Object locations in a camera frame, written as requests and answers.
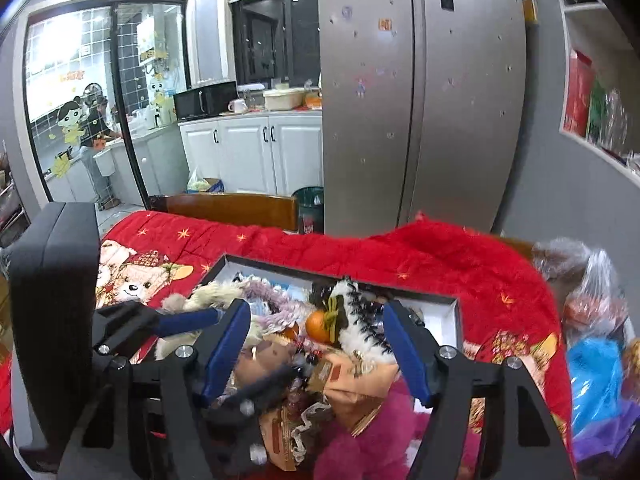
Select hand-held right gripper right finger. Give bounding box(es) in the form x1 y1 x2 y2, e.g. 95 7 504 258
383 300 576 480

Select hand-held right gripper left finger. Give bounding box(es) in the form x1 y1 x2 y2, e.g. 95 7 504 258
60 300 252 480

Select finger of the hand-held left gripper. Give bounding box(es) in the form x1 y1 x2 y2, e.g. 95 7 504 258
92 302 222 371
200 365 301 466

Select brown heart ornament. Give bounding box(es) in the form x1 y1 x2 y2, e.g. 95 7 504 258
235 340 296 386

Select white fluffy claw clip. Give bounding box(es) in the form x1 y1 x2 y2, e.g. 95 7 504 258
327 277 401 361

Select dark shallow cardboard box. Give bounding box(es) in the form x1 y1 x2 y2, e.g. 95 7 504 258
192 254 466 480

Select pink white crochet scrunchie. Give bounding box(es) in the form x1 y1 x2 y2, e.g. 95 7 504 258
240 280 311 333

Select olive green hair clip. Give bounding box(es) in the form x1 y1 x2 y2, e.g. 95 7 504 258
322 295 346 343

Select cream plush toy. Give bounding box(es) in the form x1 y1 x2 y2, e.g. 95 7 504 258
155 280 251 361

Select cream crochet scrunchie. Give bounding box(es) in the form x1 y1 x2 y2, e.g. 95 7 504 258
290 402 333 463

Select red printed blanket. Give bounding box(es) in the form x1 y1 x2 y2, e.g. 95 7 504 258
0 210 576 480

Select wooden chair back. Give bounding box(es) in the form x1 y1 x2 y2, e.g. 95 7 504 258
149 192 299 233

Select open cardboard box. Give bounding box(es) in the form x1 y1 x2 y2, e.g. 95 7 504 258
186 167 225 194

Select dark green trash bin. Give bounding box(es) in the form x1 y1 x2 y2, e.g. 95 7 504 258
295 186 325 235

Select clear plastic bag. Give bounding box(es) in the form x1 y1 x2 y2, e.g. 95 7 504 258
530 237 593 286
562 250 633 346

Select blue plastic bag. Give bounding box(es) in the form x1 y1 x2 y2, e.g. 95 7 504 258
567 337 626 436

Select white kitchen cabinet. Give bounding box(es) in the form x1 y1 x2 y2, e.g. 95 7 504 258
178 110 325 196

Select cartoon girl sticker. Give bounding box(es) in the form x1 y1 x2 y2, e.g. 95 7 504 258
56 101 87 146

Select plastic bags with food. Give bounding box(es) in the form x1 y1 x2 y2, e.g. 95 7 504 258
572 400 640 466

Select black microwave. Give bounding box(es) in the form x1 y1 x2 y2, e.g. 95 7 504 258
172 81 238 121

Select silver double-door refrigerator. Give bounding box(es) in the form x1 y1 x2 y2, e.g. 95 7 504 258
317 0 528 238

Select cream basin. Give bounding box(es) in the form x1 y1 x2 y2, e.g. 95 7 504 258
262 87 306 112

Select glass sliding door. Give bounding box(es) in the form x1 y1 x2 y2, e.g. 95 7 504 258
22 0 196 211

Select dark kitchen window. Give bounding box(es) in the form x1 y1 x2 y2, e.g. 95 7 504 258
230 0 321 88

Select green gift box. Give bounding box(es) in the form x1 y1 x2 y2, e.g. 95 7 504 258
586 77 608 143

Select red gift box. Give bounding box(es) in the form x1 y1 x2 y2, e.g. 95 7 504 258
564 50 596 137

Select white wall shelf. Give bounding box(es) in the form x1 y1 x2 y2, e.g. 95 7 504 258
547 0 640 176

